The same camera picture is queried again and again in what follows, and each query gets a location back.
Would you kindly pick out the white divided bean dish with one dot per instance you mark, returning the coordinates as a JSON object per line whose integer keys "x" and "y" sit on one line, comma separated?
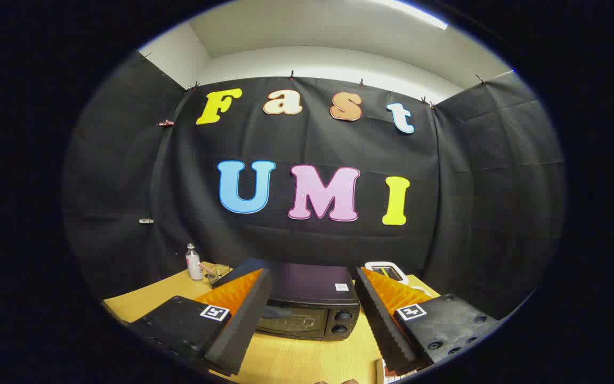
{"x": 420, "y": 289}

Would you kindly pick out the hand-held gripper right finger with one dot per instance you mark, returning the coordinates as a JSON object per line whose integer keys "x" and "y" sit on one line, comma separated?
{"x": 379, "y": 320}

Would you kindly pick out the white box appliance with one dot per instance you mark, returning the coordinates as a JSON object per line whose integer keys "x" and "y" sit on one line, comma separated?
{"x": 387, "y": 265}

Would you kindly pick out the black toaster oven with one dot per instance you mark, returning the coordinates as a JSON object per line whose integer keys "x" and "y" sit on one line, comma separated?
{"x": 307, "y": 288}

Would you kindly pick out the clear plastic bottle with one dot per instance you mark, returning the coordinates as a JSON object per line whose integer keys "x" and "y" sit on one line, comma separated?
{"x": 194, "y": 266}

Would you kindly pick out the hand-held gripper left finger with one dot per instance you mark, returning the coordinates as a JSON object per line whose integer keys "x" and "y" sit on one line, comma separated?
{"x": 243, "y": 325}

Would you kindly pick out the small glass container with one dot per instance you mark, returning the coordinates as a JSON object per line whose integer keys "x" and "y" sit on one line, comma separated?
{"x": 216, "y": 273}

